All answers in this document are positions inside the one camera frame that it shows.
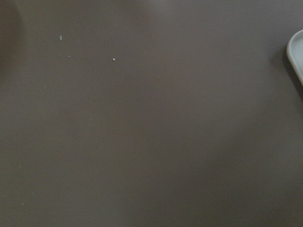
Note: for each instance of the beige rabbit tray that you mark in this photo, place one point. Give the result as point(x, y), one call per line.
point(294, 52)

